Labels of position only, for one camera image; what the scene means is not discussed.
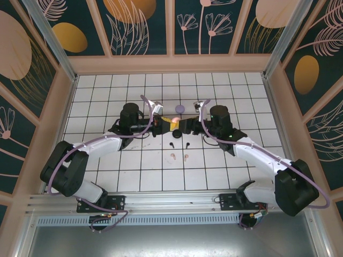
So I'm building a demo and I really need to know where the grey metal sheet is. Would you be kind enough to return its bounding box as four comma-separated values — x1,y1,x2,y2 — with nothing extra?
25,224,319,257

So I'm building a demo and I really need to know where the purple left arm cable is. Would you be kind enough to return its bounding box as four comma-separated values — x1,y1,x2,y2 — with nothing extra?
47,95,156,232

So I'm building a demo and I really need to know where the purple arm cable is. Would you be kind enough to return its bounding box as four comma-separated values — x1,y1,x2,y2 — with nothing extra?
47,95,156,232
198,99,331,231

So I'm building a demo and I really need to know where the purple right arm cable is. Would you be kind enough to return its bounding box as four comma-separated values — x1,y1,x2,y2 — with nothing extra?
198,99,331,231

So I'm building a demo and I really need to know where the thin black right gripper cable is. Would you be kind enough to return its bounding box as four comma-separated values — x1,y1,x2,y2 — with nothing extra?
203,134,220,147

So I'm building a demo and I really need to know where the aluminium table edge rail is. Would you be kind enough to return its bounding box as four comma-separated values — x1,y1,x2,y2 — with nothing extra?
263,74,292,164

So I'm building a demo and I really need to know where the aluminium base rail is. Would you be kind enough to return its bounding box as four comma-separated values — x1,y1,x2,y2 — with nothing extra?
25,190,318,216

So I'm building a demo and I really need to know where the slotted grey cable duct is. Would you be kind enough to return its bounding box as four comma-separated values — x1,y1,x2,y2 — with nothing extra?
36,215,243,226

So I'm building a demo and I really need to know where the black electronics with wires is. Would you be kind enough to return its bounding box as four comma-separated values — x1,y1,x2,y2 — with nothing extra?
88,213,115,233
239,208,269,231

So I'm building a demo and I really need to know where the aluminium corner post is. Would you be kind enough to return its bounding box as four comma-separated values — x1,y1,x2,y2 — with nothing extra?
262,0,322,79
21,0,79,82

